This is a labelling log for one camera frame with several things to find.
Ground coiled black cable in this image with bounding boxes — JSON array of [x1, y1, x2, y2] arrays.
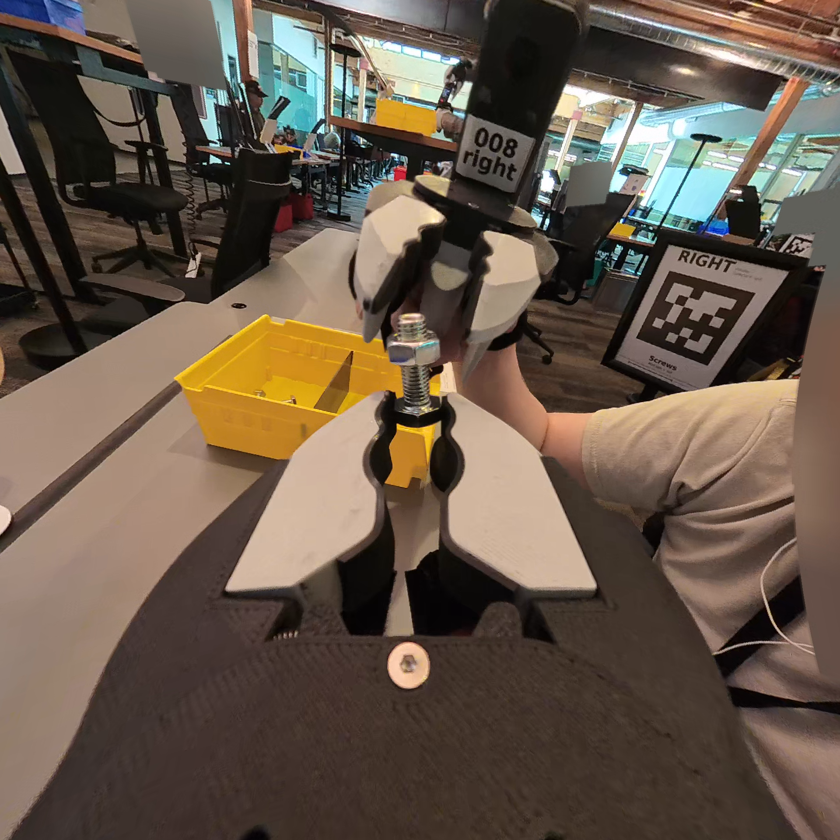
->
[[182, 154, 200, 258]]

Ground yellow plastic bin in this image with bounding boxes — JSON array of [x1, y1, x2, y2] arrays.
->
[[174, 315, 442, 490]]

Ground long wooden desk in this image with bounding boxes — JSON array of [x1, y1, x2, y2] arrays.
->
[[327, 116, 460, 181]]

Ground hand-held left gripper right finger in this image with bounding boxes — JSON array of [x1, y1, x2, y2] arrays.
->
[[428, 391, 599, 601]]

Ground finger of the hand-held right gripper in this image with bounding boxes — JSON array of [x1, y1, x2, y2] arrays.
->
[[354, 196, 448, 343], [459, 230, 544, 386]]

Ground silver hex nut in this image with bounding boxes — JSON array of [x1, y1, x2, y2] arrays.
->
[[386, 330, 442, 366]]

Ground person's right hand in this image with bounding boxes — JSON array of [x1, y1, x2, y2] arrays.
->
[[392, 287, 527, 396]]

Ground wooden desk with dark frame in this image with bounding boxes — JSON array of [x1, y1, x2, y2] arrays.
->
[[0, 13, 193, 358]]

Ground framed marker sign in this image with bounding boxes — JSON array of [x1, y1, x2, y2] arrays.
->
[[600, 227, 811, 404]]

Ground black floor lamp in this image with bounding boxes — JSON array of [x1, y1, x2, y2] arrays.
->
[[655, 133, 723, 232], [330, 41, 363, 222]]

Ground silver threaded bolt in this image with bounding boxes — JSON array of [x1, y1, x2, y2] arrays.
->
[[392, 313, 437, 417]]

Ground yellow storage box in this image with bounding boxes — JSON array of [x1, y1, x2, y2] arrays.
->
[[373, 97, 438, 137]]

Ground person's right forearm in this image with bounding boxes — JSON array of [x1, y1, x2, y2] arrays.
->
[[453, 354, 592, 490]]

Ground blue storage crate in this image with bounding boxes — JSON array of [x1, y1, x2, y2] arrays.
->
[[0, 0, 86, 35]]

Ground thin white cable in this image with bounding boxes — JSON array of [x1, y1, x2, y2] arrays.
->
[[712, 537, 816, 658]]

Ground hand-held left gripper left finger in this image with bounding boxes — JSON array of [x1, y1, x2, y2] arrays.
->
[[224, 391, 396, 601]]

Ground clear bin divider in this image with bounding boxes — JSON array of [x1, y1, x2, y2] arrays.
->
[[314, 351, 356, 414]]

